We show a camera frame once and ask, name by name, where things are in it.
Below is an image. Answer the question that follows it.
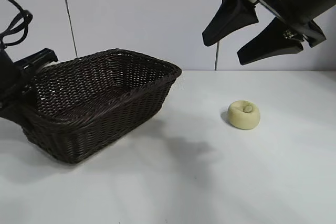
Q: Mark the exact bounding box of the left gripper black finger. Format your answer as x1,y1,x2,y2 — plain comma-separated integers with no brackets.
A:
0,94,35,130

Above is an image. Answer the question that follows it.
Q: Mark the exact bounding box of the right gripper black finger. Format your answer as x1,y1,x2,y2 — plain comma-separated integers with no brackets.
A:
237,18,305,66
202,0,260,47

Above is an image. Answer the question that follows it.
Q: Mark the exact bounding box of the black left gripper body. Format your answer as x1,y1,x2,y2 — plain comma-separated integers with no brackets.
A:
0,47,59,110

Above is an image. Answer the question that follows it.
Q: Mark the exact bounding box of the pale yellow egg yolk pastry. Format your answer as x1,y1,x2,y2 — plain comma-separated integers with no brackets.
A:
227,100,261,131

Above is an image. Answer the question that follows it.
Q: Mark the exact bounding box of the dark brown woven basket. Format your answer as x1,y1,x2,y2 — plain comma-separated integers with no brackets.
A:
20,48,183,165

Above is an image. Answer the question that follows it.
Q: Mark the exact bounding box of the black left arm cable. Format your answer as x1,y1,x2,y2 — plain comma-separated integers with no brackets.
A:
0,0,34,49

